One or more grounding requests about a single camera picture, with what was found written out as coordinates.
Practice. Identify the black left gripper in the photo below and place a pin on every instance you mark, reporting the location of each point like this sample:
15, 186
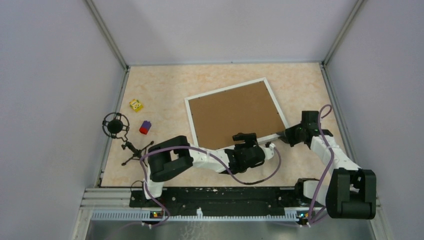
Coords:
250, 139

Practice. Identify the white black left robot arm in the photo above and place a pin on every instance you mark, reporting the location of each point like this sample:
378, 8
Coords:
172, 157

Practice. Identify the yellow small block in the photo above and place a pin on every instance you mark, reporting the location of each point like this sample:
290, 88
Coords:
136, 105

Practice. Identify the brown frame backing board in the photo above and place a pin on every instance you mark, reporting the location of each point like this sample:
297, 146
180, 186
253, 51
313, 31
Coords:
235, 112

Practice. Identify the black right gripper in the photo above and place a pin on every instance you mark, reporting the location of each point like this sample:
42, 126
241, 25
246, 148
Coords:
286, 135

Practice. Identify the white picture frame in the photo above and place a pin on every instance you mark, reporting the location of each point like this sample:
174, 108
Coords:
190, 112

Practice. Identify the black microphone on tripod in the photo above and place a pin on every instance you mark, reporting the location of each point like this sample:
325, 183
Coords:
116, 125

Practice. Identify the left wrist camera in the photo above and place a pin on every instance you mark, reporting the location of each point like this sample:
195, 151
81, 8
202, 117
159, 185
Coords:
269, 150

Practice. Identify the red purple small block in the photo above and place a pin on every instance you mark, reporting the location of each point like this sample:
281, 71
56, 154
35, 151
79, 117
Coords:
145, 127

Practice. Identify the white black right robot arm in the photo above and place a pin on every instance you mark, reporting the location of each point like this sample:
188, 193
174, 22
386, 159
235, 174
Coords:
351, 192

